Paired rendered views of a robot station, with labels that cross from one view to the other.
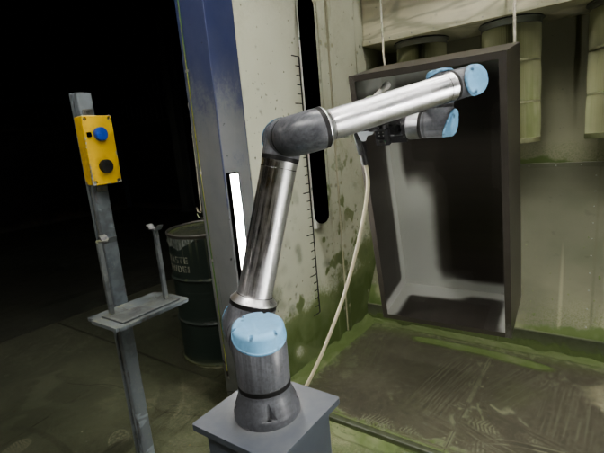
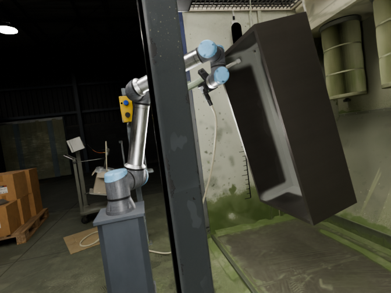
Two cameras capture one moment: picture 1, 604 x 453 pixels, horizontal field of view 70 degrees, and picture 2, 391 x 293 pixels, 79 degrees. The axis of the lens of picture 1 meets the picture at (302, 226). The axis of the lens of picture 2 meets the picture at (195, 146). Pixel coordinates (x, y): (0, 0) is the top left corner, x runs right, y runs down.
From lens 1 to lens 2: 136 cm
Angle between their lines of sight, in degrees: 41
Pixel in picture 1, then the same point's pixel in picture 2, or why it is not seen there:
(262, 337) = (107, 175)
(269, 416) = (110, 209)
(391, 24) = (310, 20)
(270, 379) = (110, 193)
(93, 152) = (123, 109)
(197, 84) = not seen: hidden behind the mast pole
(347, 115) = (142, 79)
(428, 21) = (330, 10)
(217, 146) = not seen: hidden behind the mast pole
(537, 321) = not seen: outside the picture
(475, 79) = (203, 48)
